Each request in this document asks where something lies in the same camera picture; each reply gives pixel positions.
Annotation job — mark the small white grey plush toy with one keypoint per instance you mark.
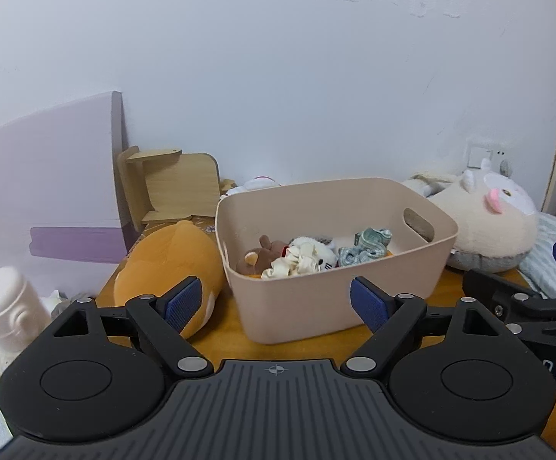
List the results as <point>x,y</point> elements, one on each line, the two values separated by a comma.
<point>323,254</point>

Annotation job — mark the wooden phone stand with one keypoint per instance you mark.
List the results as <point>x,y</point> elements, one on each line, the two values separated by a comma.
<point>182,182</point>

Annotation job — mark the white plush toy pink nose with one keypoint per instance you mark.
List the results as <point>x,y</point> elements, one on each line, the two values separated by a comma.
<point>488,230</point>

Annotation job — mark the cream scrunchie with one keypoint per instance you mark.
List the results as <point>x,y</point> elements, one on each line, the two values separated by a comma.
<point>287,266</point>

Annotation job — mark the beige plastic storage bin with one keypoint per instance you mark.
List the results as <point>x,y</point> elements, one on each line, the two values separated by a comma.
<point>306,306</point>

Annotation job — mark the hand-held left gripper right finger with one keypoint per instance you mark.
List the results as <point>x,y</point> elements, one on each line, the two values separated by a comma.
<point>369,304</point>

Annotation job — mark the white wall socket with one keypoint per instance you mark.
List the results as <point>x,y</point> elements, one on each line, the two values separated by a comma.
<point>476,155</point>

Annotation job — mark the purple board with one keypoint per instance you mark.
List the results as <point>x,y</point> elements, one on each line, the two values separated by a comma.
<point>43,167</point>

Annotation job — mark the small white red plush toy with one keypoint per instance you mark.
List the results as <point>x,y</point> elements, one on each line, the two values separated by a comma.
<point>258,183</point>

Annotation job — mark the pale blue checked blanket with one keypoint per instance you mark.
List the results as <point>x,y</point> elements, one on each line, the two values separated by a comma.
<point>546,258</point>

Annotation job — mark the green patterned scrunchie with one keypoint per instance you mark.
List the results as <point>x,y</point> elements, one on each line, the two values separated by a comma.
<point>364,247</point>

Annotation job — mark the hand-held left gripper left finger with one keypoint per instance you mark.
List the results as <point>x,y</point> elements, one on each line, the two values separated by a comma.
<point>184,304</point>

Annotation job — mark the white plastic bottle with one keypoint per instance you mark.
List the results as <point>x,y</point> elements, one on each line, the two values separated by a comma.
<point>5,306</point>

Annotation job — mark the brown bear plush toy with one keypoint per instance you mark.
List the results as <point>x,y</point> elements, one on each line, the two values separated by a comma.
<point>258,256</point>

